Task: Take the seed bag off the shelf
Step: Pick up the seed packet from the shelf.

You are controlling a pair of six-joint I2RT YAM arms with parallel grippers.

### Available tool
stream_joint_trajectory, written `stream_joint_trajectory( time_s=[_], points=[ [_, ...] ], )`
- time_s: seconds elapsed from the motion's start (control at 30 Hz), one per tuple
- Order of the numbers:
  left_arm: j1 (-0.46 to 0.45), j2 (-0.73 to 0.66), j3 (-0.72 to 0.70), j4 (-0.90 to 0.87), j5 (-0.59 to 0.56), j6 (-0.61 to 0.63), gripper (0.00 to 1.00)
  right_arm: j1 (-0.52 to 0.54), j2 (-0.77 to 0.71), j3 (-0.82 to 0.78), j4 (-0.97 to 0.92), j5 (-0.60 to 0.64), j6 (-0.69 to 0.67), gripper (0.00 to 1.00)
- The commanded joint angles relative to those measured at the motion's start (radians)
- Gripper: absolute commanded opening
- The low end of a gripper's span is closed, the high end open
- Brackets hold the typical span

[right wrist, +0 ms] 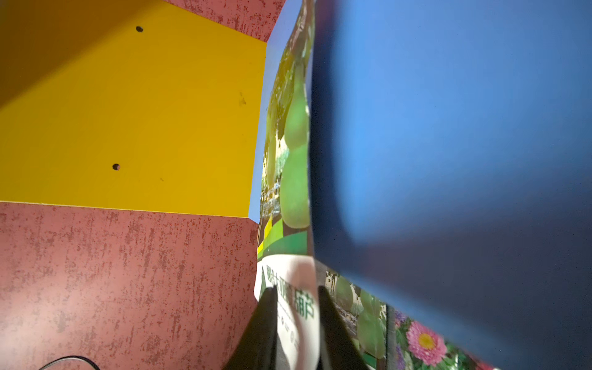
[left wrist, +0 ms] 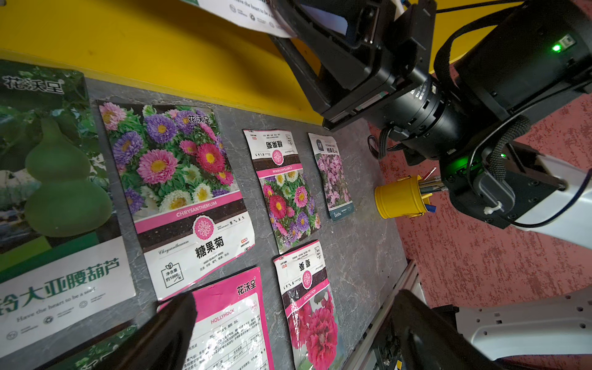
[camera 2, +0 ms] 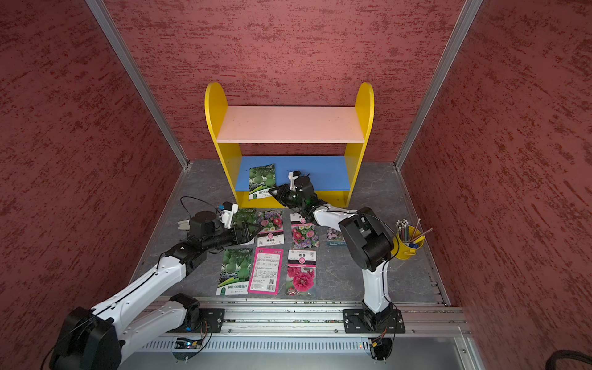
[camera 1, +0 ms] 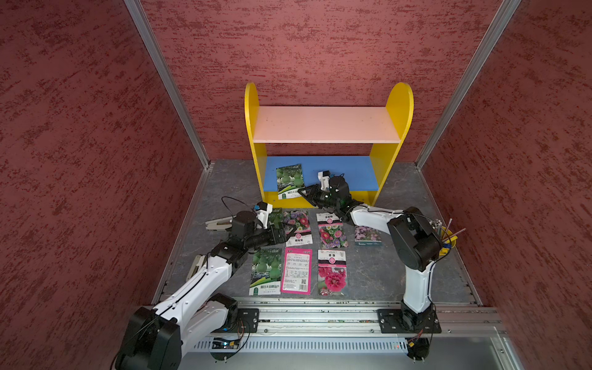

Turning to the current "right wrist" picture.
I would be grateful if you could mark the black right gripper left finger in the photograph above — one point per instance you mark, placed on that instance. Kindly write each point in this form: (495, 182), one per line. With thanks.
(257, 348)

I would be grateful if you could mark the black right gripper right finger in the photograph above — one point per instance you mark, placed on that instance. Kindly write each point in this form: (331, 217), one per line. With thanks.
(337, 350)

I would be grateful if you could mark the green gourd seed bag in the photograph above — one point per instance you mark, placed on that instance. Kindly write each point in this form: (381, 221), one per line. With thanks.
(363, 315)

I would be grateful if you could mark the aster seed bag top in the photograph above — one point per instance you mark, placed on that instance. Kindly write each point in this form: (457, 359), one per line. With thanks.
(419, 347)

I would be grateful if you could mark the yellow shelf unit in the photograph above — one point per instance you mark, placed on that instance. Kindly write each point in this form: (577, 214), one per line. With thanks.
(451, 146)

